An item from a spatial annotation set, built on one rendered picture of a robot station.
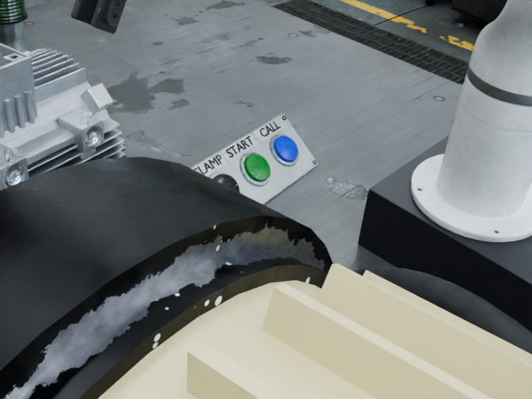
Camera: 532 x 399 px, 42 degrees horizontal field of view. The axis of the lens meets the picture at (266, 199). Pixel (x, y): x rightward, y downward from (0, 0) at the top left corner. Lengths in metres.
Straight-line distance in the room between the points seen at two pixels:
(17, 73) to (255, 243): 0.60
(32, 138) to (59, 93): 0.07
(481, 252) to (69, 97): 0.54
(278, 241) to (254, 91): 1.28
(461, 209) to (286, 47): 0.81
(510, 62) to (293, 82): 0.72
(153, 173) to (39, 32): 1.55
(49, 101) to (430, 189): 0.52
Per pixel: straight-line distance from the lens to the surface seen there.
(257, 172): 0.69
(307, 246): 0.18
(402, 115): 1.42
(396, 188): 1.00
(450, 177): 0.97
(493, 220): 0.98
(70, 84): 0.80
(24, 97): 0.75
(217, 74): 1.50
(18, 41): 1.16
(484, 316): 0.26
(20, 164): 0.71
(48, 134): 0.76
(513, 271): 0.93
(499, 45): 0.86
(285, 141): 0.73
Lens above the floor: 1.45
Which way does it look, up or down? 35 degrees down
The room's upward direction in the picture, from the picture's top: 6 degrees clockwise
